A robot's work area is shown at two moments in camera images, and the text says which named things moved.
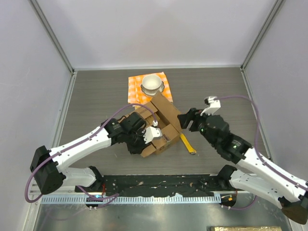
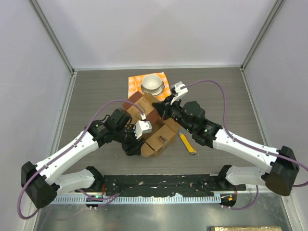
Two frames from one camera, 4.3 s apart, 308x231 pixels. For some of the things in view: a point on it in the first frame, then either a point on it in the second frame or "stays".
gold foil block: [246, 228] stays
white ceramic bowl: [151, 83] stays
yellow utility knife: [191, 150] stays
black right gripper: [185, 119] → [164, 108]
